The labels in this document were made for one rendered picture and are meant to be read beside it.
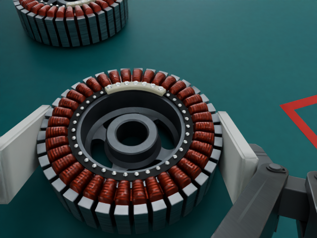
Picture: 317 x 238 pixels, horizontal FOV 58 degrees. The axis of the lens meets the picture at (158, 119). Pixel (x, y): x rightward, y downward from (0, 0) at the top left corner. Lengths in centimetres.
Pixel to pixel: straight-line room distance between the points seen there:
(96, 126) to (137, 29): 15
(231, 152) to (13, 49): 24
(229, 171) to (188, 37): 18
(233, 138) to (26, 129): 11
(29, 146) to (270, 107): 18
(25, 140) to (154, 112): 9
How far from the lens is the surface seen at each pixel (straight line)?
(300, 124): 25
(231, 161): 16
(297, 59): 31
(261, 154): 16
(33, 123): 18
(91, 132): 20
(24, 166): 17
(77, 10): 28
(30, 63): 29
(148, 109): 21
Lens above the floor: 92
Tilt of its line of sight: 49 degrees down
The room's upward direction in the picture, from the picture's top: 2 degrees clockwise
